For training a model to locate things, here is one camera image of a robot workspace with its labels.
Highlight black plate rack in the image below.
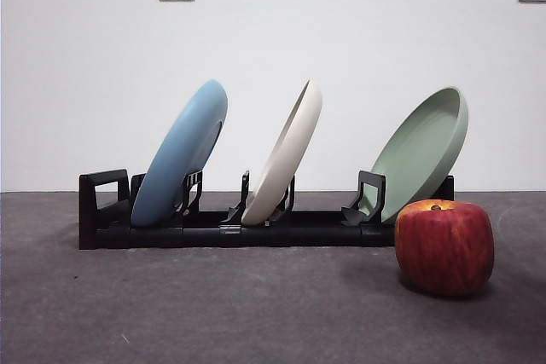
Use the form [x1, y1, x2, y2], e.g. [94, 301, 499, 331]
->
[78, 168, 456, 251]

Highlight green plate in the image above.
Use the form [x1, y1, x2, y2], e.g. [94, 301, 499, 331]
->
[369, 85, 470, 225]

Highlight red apple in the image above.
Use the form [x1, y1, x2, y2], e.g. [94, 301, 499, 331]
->
[394, 199, 496, 297]

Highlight cream plate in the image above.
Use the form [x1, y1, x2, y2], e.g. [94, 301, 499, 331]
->
[241, 78, 324, 227]

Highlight blue plate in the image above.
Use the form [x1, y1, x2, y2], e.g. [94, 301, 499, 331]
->
[130, 78, 229, 228]

